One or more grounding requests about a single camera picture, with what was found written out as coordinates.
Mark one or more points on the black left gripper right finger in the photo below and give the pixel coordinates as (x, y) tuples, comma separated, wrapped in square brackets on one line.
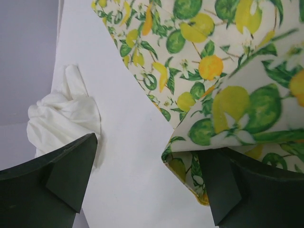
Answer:
[(245, 193)]

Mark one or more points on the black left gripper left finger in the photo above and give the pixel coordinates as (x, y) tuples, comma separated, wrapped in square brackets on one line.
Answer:
[(48, 191)]

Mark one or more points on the white pleated skirt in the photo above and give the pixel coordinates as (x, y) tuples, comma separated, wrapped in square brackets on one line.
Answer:
[(64, 115)]

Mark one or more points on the lemon print skirt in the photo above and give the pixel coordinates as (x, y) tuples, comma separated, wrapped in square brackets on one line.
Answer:
[(223, 73)]

